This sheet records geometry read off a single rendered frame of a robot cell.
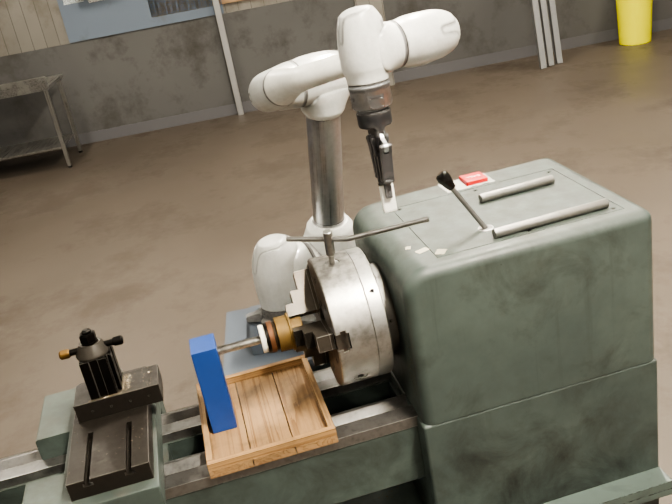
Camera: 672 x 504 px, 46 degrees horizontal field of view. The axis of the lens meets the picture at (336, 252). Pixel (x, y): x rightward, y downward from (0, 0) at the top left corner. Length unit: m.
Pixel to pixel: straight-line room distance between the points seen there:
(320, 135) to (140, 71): 7.01
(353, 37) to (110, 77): 7.73
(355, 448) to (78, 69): 7.81
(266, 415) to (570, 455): 0.75
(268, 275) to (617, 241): 1.08
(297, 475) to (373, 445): 0.19
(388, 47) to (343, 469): 0.97
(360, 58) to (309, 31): 7.47
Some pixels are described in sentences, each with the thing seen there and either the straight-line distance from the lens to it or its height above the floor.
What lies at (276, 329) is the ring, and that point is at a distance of 1.89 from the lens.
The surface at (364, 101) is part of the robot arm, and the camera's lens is 1.71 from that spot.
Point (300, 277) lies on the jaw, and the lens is 1.94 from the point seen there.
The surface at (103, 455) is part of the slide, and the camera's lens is 1.90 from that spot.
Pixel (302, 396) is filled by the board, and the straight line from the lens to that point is 2.04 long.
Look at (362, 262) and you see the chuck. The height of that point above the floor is 1.23.
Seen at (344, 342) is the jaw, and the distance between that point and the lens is 1.80.
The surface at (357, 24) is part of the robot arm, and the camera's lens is 1.68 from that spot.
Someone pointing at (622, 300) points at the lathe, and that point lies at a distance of 1.95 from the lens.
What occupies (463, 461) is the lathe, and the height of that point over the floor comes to 0.74.
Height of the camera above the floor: 1.99
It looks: 23 degrees down
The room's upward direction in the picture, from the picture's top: 11 degrees counter-clockwise
